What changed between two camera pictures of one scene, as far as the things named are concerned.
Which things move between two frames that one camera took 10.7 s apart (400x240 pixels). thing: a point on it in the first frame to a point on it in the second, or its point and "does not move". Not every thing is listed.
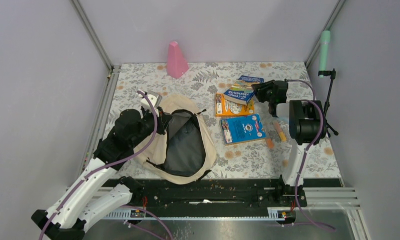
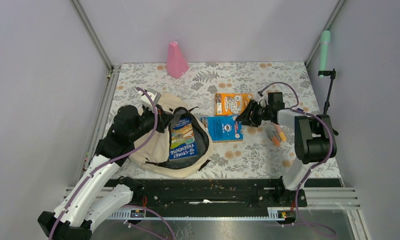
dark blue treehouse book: [241, 91] to [182, 142]
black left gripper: [163, 119] does not move
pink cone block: [177, 64] does not move
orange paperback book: [225, 108] does not move
